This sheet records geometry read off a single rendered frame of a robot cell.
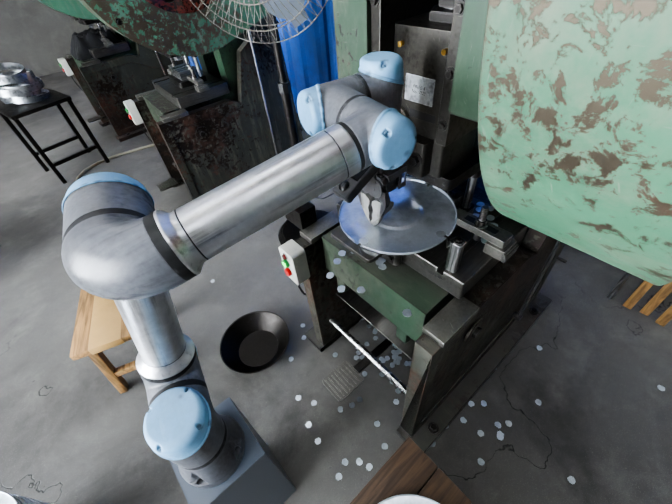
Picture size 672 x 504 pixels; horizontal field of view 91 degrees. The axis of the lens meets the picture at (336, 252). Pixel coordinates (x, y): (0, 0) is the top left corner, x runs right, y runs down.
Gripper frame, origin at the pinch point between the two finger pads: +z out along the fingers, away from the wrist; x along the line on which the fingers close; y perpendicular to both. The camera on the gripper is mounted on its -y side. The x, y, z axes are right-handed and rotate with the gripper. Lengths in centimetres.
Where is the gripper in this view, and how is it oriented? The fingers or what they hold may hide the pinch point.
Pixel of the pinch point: (371, 222)
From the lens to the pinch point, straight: 80.8
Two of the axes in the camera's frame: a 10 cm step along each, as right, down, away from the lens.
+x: -6.6, -5.0, 5.6
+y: 7.5, -5.1, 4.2
